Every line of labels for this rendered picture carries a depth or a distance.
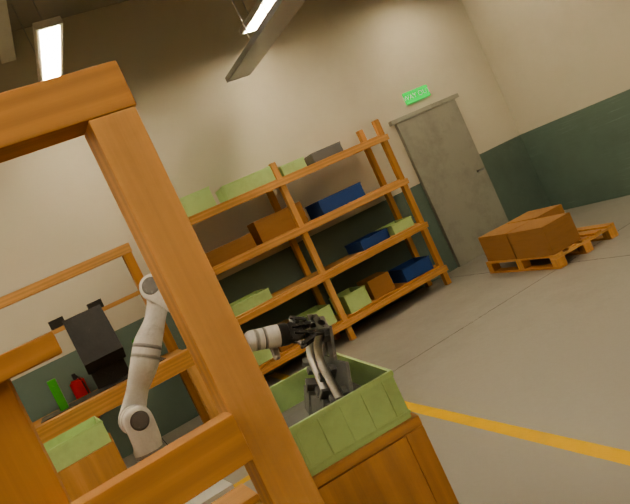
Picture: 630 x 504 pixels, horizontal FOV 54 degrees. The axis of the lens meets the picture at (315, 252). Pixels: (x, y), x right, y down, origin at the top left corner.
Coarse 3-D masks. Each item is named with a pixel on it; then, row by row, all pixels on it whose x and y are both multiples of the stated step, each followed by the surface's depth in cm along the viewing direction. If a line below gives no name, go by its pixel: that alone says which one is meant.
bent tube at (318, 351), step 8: (320, 320) 208; (320, 328) 204; (328, 328) 206; (320, 336) 209; (320, 344) 211; (320, 352) 212; (320, 360) 211; (320, 368) 209; (328, 368) 209; (328, 376) 205; (328, 384) 204; (336, 384) 203; (336, 392) 200
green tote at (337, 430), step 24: (360, 360) 228; (288, 384) 252; (360, 384) 240; (384, 384) 200; (288, 408) 251; (336, 408) 195; (360, 408) 197; (384, 408) 199; (312, 432) 192; (336, 432) 194; (360, 432) 197; (384, 432) 199; (312, 456) 192; (336, 456) 194
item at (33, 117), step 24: (72, 72) 109; (96, 72) 111; (120, 72) 113; (0, 96) 104; (24, 96) 105; (48, 96) 107; (72, 96) 109; (96, 96) 110; (120, 96) 112; (0, 120) 103; (24, 120) 105; (48, 120) 106; (72, 120) 108; (0, 144) 103; (24, 144) 106; (48, 144) 113
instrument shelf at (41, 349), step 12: (48, 336) 98; (24, 348) 97; (36, 348) 97; (48, 348) 98; (60, 348) 99; (0, 360) 95; (12, 360) 96; (24, 360) 97; (36, 360) 97; (0, 372) 95; (12, 372) 96
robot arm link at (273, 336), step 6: (276, 324) 203; (264, 330) 199; (270, 330) 199; (276, 330) 200; (270, 336) 198; (276, 336) 199; (270, 342) 198; (276, 342) 199; (270, 348) 201; (276, 348) 203; (276, 354) 203
